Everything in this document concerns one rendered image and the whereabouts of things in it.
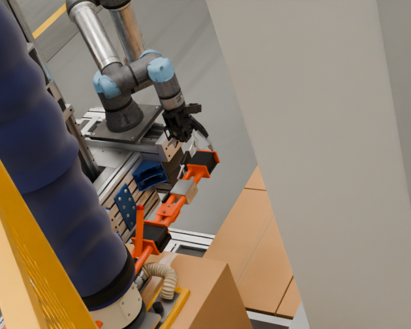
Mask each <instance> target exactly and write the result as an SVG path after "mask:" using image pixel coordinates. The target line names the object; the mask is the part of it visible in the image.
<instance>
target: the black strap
mask: <svg viewBox="0 0 411 329"><path fill-rule="evenodd" d="M124 246H125V248H126V250H127V255H128V256H127V260H126V262H125V265H124V267H123V269H122V270H121V271H120V273H119V274H118V275H117V276H116V277H115V278H114V280H113V281H112V282H111V283H110V284H109V285H107V286H106V287H104V288H103V289H101V290H100V291H98V292H97V293H95V294H93V295H91V296H86V297H81V299H82V300H83V302H84V304H85V306H86V307H87V308H90V307H96V306H99V305H102V304H104V303H106V302H108V301H110V300H111V299H113V298H115V297H116V296H117V295H118V294H119V293H121V292H122V291H123V289H124V288H125V287H126V286H127V285H128V284H129V282H130V280H131V279H132V276H133V273H134V260H133V258H132V256H131V254H130V252H129V250H128V248H127V246H126V245H125V244H124Z"/></svg>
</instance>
